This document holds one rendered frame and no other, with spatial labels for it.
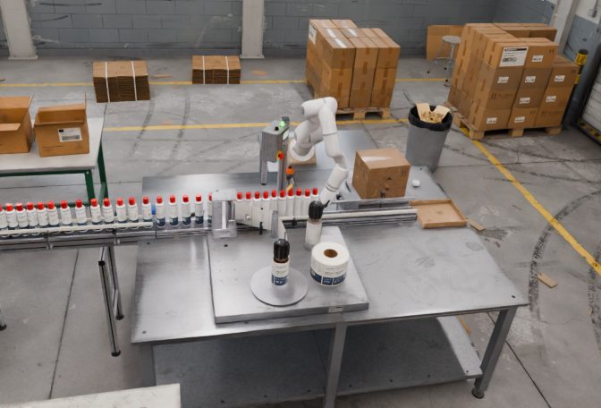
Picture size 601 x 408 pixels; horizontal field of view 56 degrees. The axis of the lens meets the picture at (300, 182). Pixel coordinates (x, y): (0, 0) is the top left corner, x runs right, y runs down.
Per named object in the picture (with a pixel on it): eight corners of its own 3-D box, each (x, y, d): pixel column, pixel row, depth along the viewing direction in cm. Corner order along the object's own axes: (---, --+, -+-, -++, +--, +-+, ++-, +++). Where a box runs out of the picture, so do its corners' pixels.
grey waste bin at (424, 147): (409, 178, 574) (419, 123, 542) (393, 157, 610) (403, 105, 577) (446, 176, 583) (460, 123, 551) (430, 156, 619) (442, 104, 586)
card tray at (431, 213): (423, 228, 360) (424, 223, 358) (409, 205, 381) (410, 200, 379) (466, 225, 366) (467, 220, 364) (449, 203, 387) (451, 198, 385)
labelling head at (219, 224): (213, 238, 328) (212, 201, 314) (211, 225, 338) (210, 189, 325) (236, 236, 331) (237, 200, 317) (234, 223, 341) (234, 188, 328)
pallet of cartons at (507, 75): (472, 141, 656) (497, 46, 595) (440, 110, 725) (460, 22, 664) (560, 136, 685) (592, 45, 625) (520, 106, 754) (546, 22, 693)
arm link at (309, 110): (317, 143, 390) (295, 148, 386) (313, 128, 393) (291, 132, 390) (330, 110, 343) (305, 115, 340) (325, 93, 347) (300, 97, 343)
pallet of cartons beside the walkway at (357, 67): (391, 118, 694) (402, 48, 646) (325, 121, 674) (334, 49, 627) (359, 81, 792) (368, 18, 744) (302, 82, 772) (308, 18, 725)
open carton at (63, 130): (36, 165, 401) (25, 117, 381) (40, 132, 441) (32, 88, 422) (92, 159, 412) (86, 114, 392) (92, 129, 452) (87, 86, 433)
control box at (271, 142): (260, 159, 329) (261, 130, 319) (273, 147, 342) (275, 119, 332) (275, 164, 326) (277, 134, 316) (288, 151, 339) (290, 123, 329)
